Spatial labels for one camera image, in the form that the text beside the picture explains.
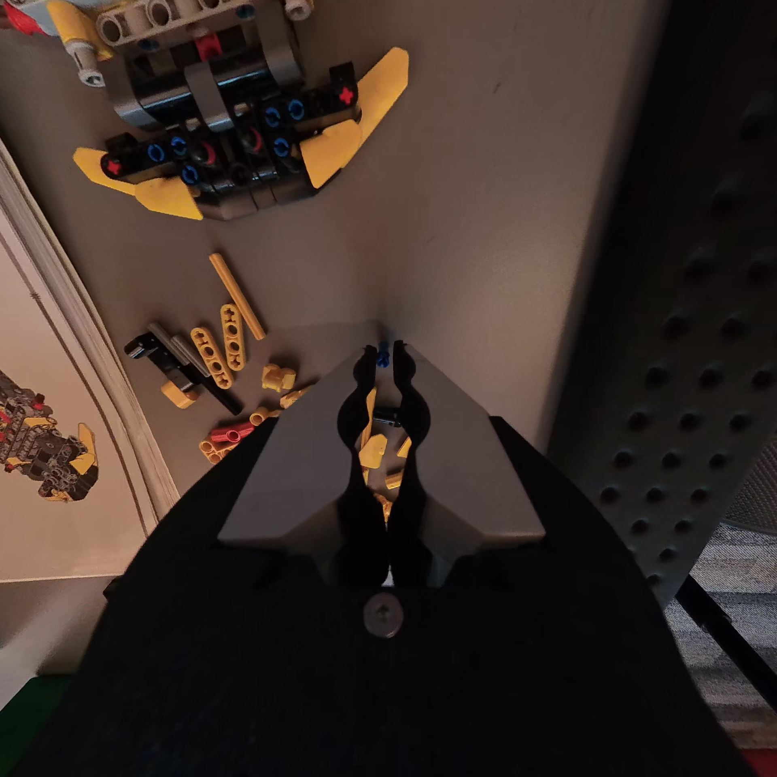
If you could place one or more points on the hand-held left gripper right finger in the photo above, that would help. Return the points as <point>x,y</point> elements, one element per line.
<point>479,473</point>

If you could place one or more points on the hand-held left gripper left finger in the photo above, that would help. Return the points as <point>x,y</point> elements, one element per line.
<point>285,473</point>

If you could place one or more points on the blue lego axle pin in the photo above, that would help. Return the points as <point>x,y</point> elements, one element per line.
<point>383,355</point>

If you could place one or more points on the lego instruction booklet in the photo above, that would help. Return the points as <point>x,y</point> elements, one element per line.
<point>36,516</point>

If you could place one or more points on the lego car chassis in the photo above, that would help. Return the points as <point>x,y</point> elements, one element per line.
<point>212,109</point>

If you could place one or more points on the pile of yellow lego pieces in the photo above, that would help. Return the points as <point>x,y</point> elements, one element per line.
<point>212,358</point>

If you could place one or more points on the black metal bar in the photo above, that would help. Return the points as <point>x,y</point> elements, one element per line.
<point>728,643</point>

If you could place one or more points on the red plastic object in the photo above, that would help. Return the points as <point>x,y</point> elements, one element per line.
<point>762,765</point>

